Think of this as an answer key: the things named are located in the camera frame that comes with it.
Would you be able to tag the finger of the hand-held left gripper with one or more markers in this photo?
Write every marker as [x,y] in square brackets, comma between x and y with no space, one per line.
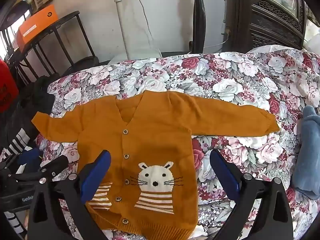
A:
[53,166]
[28,158]

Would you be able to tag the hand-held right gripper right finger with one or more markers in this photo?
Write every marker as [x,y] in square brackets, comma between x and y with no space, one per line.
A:
[225,177]

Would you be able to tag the dark cloth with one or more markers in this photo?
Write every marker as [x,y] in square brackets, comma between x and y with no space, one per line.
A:
[40,97]

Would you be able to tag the red cloth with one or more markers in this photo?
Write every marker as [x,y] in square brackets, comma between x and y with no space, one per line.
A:
[7,87]

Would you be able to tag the black white striped cloth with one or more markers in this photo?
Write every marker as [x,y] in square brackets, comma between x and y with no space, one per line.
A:
[18,141]

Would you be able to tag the carved dark wooden screen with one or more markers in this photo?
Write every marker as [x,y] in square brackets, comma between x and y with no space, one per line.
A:
[270,17]

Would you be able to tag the dark wooden post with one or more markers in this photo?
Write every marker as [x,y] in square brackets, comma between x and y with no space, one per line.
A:
[199,15]

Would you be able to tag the floral blanket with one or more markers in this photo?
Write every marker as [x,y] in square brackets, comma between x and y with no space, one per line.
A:
[225,80]

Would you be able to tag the black metal rack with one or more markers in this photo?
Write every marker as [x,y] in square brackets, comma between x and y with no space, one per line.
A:
[62,30]

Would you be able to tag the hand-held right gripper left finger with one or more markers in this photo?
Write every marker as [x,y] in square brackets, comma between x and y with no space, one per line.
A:
[96,177]

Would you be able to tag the white plastic bag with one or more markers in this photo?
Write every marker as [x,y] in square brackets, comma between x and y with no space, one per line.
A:
[272,48]

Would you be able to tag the orange knitted cat sweater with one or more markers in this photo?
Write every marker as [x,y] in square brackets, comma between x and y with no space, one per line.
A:
[150,135]

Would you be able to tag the orange cardboard box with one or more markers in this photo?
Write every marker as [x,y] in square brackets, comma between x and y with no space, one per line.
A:
[37,25]

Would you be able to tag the light blue fleece cloth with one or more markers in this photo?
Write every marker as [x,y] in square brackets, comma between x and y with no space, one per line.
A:
[308,155]

